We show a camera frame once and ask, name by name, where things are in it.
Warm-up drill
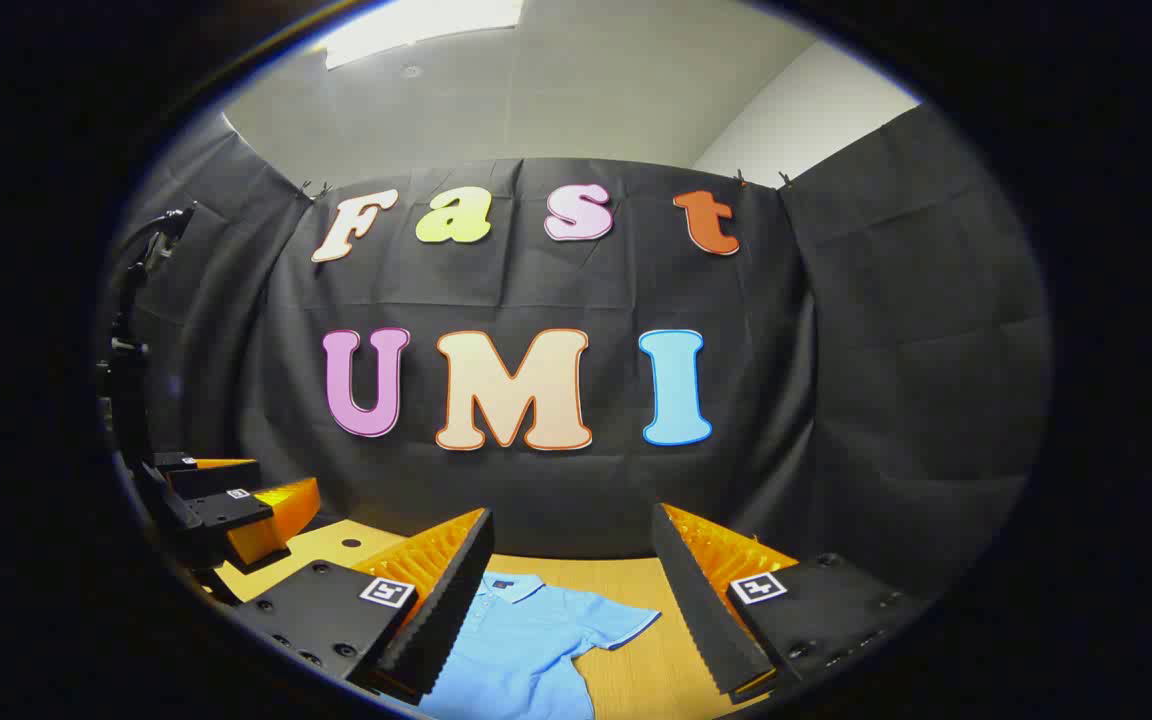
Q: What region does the light blue polo T-shirt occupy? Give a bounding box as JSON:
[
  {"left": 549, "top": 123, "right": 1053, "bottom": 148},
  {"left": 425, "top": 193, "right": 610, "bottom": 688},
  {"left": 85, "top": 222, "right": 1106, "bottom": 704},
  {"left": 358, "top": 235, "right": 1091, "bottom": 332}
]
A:
[{"left": 416, "top": 572, "right": 662, "bottom": 720}]

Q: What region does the white ceiling light panel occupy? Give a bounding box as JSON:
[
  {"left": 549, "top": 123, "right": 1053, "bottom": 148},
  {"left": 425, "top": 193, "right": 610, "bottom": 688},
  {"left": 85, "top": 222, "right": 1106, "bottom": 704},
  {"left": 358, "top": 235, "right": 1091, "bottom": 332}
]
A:
[{"left": 321, "top": 0, "right": 527, "bottom": 71}]

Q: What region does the black backdrop cloth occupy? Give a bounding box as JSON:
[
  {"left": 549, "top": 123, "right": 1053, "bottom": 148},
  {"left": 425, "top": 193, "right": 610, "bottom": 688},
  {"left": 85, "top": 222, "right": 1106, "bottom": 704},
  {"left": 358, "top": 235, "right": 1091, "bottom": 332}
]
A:
[{"left": 101, "top": 100, "right": 1052, "bottom": 601}]

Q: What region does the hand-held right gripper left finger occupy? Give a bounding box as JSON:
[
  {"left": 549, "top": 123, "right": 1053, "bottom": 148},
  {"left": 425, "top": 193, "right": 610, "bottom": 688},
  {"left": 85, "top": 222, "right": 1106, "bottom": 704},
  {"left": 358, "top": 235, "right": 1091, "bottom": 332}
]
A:
[{"left": 234, "top": 506, "right": 497, "bottom": 706}]

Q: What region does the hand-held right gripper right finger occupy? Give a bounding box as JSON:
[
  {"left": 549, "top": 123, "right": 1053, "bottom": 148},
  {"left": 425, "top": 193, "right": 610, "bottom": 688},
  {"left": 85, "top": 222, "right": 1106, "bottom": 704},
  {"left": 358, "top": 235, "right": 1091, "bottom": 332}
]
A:
[{"left": 650, "top": 502, "right": 932, "bottom": 701}]

